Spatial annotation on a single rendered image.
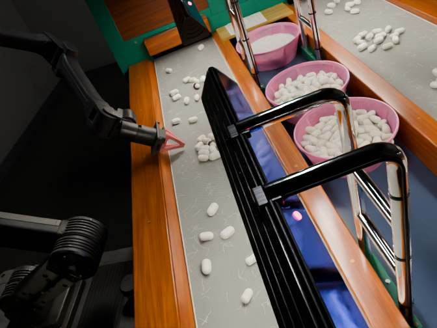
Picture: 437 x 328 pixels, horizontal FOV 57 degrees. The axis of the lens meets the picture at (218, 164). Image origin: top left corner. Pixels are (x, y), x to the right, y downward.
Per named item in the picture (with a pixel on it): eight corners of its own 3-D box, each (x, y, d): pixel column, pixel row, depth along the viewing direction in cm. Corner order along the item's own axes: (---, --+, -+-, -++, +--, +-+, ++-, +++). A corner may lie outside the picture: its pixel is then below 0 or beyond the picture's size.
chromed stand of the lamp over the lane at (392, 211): (321, 375, 72) (257, 205, 45) (285, 284, 88) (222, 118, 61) (423, 338, 71) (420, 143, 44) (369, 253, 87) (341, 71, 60)
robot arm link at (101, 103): (47, 66, 140) (58, 38, 136) (62, 70, 144) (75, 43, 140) (91, 140, 116) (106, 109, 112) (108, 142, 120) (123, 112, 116)
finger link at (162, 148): (186, 128, 129) (157, 121, 126) (188, 140, 123) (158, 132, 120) (179, 146, 132) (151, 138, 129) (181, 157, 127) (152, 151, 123)
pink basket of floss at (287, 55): (284, 77, 155) (279, 54, 149) (230, 74, 172) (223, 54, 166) (315, 42, 169) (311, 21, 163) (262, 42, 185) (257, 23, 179)
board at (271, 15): (222, 41, 177) (222, 40, 176) (216, 31, 189) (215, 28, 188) (293, 13, 176) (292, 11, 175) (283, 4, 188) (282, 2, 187)
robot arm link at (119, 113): (91, 134, 117) (103, 110, 114) (93, 117, 127) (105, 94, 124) (129, 150, 122) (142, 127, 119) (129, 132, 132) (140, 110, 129)
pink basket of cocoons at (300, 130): (321, 200, 103) (315, 173, 97) (287, 144, 124) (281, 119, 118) (421, 163, 101) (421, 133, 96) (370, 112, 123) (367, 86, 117)
